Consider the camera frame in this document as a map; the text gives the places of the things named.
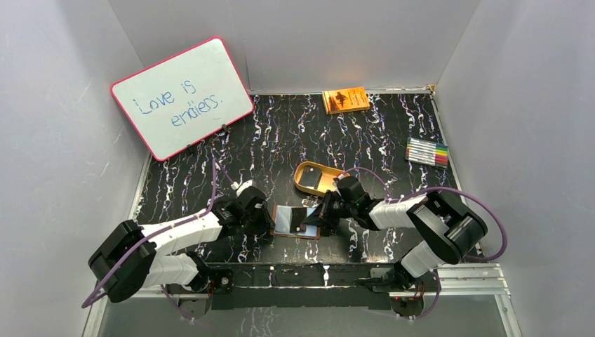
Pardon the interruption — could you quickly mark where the colour marker pen set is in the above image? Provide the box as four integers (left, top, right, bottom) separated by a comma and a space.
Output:
405, 137, 449, 169

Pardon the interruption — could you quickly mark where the pink framed whiteboard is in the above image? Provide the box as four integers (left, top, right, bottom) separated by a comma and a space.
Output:
110, 37, 255, 161

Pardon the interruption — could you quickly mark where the orange book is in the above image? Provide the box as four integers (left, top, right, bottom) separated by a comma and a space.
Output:
322, 87, 370, 114

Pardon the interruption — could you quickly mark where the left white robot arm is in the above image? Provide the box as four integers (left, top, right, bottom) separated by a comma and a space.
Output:
88, 181, 274, 303

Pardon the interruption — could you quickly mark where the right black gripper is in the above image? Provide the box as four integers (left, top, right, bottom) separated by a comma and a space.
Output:
305, 189, 356, 227

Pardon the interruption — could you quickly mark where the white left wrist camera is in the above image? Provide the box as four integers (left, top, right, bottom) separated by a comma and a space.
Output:
232, 180, 253, 197

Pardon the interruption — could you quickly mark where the dark credit card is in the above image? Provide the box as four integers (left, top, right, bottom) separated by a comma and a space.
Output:
289, 207, 308, 234
299, 166, 322, 190

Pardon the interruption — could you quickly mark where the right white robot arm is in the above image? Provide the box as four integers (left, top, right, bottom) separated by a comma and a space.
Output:
304, 176, 488, 291

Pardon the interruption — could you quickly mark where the aluminium rail frame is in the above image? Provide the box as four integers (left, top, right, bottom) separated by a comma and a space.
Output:
81, 263, 524, 337

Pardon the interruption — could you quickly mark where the gold oval tin tray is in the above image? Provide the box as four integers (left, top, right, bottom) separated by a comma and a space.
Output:
294, 161, 344, 197

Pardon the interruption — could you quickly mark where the brown leather card holder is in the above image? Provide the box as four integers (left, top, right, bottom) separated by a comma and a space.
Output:
270, 204, 321, 239

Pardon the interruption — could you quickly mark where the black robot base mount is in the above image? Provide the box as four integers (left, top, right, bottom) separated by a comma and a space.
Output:
165, 263, 440, 322

